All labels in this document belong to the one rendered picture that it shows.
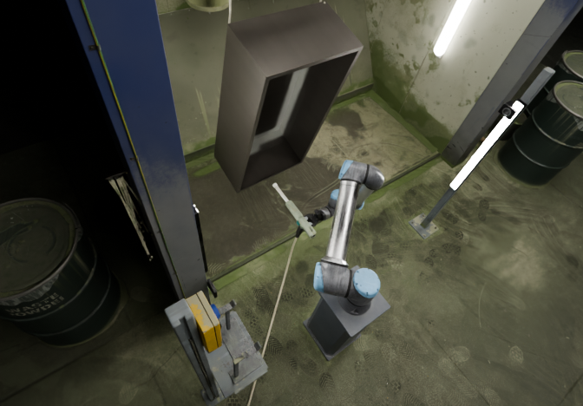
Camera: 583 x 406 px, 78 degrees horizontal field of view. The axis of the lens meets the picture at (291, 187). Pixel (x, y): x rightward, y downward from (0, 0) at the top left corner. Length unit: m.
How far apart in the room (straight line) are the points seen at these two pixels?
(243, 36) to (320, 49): 0.38
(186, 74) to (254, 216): 1.31
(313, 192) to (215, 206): 0.87
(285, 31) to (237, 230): 1.66
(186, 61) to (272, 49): 1.55
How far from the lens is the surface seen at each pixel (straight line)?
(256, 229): 2.98
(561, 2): 3.24
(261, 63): 1.72
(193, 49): 3.28
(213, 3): 2.91
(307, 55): 1.84
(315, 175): 3.37
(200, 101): 3.30
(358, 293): 1.96
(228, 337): 1.89
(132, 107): 1.09
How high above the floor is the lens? 2.63
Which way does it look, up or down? 53 degrees down
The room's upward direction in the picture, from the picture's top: 11 degrees clockwise
